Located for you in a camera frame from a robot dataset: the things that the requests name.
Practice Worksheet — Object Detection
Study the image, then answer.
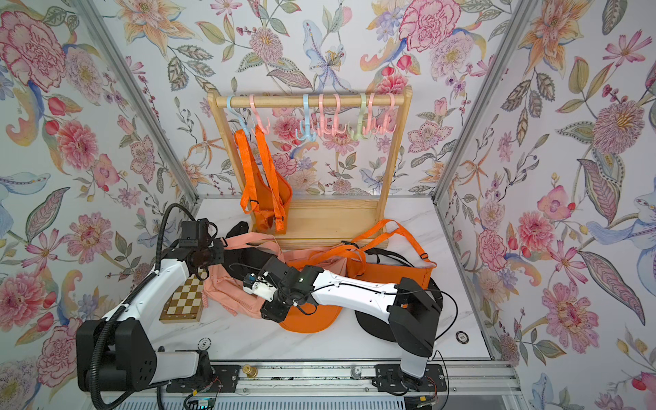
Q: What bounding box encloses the pink waist bag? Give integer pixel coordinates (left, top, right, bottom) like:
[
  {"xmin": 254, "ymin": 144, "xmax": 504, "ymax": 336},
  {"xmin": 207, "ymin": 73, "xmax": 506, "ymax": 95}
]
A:
[
  {"xmin": 283, "ymin": 244, "xmax": 357, "ymax": 276},
  {"xmin": 203, "ymin": 232, "xmax": 285, "ymax": 319}
]

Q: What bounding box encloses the orange waist bag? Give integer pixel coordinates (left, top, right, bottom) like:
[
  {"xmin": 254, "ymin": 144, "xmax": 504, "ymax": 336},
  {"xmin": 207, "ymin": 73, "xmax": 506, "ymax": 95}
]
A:
[
  {"xmin": 344, "ymin": 219, "xmax": 437, "ymax": 289},
  {"xmin": 280, "ymin": 244, "xmax": 366, "ymax": 334}
]

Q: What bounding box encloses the black waist bag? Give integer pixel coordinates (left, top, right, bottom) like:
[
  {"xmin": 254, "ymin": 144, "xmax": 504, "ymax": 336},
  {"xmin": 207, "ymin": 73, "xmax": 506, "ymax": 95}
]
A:
[
  {"xmin": 347, "ymin": 248, "xmax": 443, "ymax": 342},
  {"xmin": 222, "ymin": 221, "xmax": 282, "ymax": 281}
]

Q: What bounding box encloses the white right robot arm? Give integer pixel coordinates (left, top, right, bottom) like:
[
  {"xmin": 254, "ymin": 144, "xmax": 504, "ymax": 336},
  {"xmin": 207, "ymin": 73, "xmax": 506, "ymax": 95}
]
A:
[{"xmin": 244, "ymin": 257, "xmax": 442, "ymax": 381}]

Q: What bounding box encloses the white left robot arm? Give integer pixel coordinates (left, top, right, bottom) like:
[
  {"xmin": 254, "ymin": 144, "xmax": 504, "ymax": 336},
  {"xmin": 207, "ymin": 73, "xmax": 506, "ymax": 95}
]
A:
[{"xmin": 76, "ymin": 219, "xmax": 227, "ymax": 393}]

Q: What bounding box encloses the blue plastic hook far left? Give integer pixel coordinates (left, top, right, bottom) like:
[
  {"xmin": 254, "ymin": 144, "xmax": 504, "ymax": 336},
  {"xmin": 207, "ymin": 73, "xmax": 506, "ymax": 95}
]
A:
[{"xmin": 225, "ymin": 95, "xmax": 251, "ymax": 138}]

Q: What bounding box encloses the blue plastic hook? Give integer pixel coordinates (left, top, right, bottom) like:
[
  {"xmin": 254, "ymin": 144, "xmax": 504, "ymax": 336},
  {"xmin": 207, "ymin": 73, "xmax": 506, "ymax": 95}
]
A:
[
  {"xmin": 225, "ymin": 95, "xmax": 251, "ymax": 138},
  {"xmin": 295, "ymin": 94, "xmax": 317, "ymax": 143}
]

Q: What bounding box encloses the pink plastic hook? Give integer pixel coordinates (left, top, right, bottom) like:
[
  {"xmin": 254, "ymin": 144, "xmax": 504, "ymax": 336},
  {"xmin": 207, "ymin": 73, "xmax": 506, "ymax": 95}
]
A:
[
  {"xmin": 377, "ymin": 93, "xmax": 396, "ymax": 136},
  {"xmin": 249, "ymin": 94, "xmax": 271, "ymax": 135}
]

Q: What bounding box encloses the pink plastic hook right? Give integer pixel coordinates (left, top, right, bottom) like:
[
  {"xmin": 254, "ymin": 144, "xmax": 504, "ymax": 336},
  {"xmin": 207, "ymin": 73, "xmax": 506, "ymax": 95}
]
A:
[{"xmin": 377, "ymin": 93, "xmax": 396, "ymax": 136}]

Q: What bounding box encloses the green plastic hook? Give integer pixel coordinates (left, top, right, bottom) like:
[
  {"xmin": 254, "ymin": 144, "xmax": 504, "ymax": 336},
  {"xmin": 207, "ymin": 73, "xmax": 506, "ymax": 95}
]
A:
[{"xmin": 350, "ymin": 93, "xmax": 370, "ymax": 142}]

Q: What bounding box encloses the wooden chessboard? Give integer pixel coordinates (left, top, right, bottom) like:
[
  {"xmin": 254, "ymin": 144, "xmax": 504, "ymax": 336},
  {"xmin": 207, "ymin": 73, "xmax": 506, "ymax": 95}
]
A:
[{"xmin": 159, "ymin": 276, "xmax": 204, "ymax": 324}]

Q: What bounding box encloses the wooden hanging rack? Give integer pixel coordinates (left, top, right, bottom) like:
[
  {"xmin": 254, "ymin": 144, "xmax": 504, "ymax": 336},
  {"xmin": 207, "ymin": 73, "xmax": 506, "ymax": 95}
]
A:
[{"xmin": 208, "ymin": 86, "xmax": 413, "ymax": 249}]

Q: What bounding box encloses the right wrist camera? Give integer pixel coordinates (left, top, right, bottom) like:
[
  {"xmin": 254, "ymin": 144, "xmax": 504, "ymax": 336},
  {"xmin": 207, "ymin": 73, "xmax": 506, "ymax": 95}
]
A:
[{"xmin": 243, "ymin": 273, "xmax": 278, "ymax": 302}]

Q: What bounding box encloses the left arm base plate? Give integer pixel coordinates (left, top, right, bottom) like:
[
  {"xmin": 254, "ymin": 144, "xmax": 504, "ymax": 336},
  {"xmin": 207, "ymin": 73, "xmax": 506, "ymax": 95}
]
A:
[{"xmin": 166, "ymin": 365, "xmax": 241, "ymax": 394}]

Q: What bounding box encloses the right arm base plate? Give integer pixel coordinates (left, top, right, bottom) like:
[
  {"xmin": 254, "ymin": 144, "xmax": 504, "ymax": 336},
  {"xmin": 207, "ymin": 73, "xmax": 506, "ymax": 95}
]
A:
[{"xmin": 372, "ymin": 364, "xmax": 447, "ymax": 394}]

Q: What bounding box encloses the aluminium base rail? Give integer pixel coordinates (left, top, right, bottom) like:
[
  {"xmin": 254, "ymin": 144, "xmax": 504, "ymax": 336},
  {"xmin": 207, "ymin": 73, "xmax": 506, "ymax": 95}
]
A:
[{"xmin": 121, "ymin": 359, "xmax": 528, "ymax": 409}]

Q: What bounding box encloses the aluminium corner post left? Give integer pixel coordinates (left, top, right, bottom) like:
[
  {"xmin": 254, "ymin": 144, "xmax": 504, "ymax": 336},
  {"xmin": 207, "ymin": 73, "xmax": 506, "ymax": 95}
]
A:
[{"xmin": 72, "ymin": 0, "xmax": 201, "ymax": 216}]

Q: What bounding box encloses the aluminium corner post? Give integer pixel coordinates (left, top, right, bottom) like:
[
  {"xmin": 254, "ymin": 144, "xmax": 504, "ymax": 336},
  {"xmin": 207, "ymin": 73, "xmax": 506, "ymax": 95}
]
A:
[
  {"xmin": 72, "ymin": 0, "xmax": 201, "ymax": 216},
  {"xmin": 432, "ymin": 0, "xmax": 538, "ymax": 205}
]

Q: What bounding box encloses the aluminium corner post right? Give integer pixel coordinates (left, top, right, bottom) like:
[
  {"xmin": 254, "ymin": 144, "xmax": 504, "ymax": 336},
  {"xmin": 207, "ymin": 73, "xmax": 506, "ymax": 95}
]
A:
[{"xmin": 432, "ymin": 0, "xmax": 538, "ymax": 205}]

